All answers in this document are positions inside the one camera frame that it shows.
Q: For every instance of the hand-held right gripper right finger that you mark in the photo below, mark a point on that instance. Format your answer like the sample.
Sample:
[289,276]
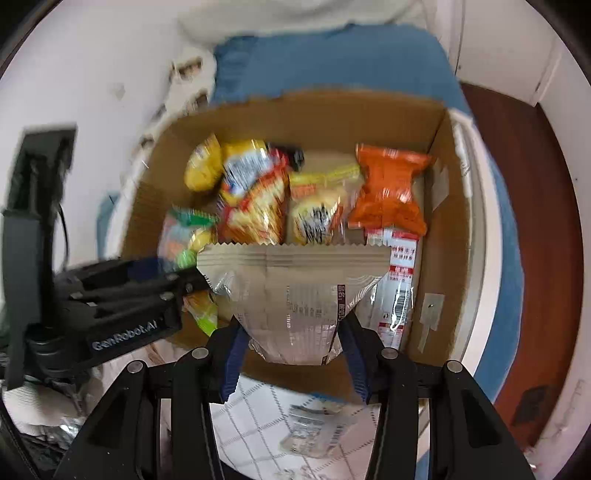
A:
[356,364]

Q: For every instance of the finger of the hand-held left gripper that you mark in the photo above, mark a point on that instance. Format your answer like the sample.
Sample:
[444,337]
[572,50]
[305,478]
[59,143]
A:
[138,272]
[138,302]

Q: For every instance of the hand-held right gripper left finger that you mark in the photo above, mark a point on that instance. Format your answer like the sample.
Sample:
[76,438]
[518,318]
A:
[233,362]

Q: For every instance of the colourful candy bag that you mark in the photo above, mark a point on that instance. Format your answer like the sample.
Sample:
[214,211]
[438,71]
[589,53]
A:
[184,235]

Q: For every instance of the white and red long packet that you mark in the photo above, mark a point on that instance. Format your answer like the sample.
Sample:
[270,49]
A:
[399,286]

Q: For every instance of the beige snack packet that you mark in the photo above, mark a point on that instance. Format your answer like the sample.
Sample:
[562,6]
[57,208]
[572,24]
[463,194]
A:
[295,295]

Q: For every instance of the yellow panda snack packet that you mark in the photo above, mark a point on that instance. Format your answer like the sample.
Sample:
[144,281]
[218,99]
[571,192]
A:
[203,166]

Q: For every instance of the yellow and red noodle packet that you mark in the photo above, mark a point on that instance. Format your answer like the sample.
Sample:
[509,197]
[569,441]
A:
[256,212]

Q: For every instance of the yellow puffed ball snack bag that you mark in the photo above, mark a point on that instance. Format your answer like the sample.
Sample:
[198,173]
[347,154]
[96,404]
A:
[316,212]

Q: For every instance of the orange snack packet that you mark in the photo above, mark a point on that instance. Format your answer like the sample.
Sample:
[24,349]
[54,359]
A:
[388,189]

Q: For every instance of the brown panda snack packet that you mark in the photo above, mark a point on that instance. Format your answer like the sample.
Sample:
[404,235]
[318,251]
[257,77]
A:
[292,157]

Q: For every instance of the printed cardboard box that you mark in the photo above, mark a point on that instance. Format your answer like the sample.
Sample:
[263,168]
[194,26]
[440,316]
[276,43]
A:
[323,120]

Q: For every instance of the clear wrapped pastry packet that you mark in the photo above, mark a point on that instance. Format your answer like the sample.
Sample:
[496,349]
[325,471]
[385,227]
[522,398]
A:
[314,429]

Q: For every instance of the bear print pillow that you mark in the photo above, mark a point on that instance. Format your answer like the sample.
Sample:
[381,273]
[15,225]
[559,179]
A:
[189,74]

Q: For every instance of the blue bed sheet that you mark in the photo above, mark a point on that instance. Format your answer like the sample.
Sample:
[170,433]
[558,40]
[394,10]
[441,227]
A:
[346,60]

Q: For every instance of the white quilted pillow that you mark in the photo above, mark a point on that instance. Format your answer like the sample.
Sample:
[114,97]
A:
[295,14]

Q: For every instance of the white door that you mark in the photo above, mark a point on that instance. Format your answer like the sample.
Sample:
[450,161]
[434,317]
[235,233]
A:
[508,46]

